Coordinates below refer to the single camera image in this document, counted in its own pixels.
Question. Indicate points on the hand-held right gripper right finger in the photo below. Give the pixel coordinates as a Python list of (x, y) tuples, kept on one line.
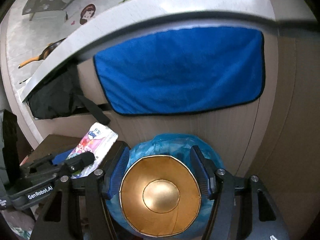
[(202, 175)]

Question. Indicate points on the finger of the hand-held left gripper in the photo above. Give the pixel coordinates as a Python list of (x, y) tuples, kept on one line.
[(60, 158), (82, 161)]

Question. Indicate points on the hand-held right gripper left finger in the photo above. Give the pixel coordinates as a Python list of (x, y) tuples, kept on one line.
[(120, 172)]

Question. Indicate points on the white tissue packet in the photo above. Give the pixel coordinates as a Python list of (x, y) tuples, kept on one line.
[(100, 140)]

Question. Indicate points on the blue plastic bin liner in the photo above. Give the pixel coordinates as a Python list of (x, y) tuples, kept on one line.
[(172, 145)]

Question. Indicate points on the red paper cup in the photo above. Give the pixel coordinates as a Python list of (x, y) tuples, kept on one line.
[(160, 197)]

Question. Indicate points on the black bag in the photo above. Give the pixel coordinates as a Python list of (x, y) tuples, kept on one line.
[(55, 97)]

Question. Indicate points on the wooden kitchen cabinet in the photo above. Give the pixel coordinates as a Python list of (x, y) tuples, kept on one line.
[(275, 105)]

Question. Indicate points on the blue towel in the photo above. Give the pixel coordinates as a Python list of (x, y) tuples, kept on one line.
[(175, 72)]

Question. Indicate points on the grey kitchen countertop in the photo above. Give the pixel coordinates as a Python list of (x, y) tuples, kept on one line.
[(150, 7)]

